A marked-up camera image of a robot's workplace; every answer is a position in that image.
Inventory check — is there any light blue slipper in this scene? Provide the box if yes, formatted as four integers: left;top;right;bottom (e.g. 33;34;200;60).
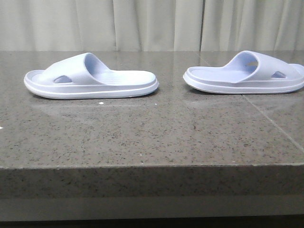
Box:
183;50;304;94
24;53;159;99

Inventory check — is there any beige pleated curtain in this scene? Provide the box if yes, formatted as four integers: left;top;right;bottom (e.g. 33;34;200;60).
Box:
0;0;304;51

